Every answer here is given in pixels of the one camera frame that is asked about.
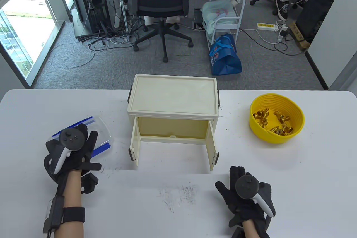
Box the white power adapter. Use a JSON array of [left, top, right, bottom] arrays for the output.
[[277, 25, 288, 41]]

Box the tangle of floor cables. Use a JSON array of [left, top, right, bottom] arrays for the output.
[[48, 12, 156, 69]]

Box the black forearm sensor box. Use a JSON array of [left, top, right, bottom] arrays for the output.
[[43, 196, 65, 233]]

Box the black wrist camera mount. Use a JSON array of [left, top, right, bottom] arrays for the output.
[[80, 172, 99, 195]]

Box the person's left hand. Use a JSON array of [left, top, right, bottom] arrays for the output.
[[44, 124, 102, 182]]

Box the pale green plastic bag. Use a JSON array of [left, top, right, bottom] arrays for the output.
[[201, 1, 235, 43]]

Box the person's right hand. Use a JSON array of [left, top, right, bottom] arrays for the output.
[[215, 166, 276, 228]]

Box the white metal utility cart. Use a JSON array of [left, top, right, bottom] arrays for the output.
[[205, 0, 246, 53]]

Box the person's left forearm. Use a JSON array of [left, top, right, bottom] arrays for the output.
[[53, 169, 85, 238]]

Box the pile of gold chess pieces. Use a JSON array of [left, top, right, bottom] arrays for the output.
[[253, 108, 294, 136]]

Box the white yellow power strip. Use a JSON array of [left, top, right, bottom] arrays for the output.
[[257, 23, 279, 32]]

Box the blue shopping bag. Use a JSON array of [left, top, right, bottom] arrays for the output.
[[209, 34, 242, 76]]

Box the clear blue-striped zip bag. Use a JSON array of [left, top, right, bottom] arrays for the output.
[[52, 116, 115, 158]]

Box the person's right forearm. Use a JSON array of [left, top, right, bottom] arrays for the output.
[[242, 220, 264, 238]]

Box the cardboard box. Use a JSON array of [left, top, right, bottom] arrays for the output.
[[288, 21, 312, 51]]

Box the black and white controller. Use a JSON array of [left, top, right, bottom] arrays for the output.
[[54, 128, 85, 174], [235, 175, 275, 218]]

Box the cream plastic storage cabinet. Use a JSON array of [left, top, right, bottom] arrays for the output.
[[127, 74, 221, 172]]

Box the black forearm strap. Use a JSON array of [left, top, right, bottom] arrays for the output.
[[62, 207, 86, 223]]

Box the yellow ribbed bowl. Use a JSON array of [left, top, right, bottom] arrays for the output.
[[250, 93, 305, 144]]

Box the black floor box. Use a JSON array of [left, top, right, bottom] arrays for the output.
[[193, 8, 206, 30]]

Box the black computer tower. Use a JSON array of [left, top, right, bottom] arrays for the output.
[[68, 0, 112, 39]]

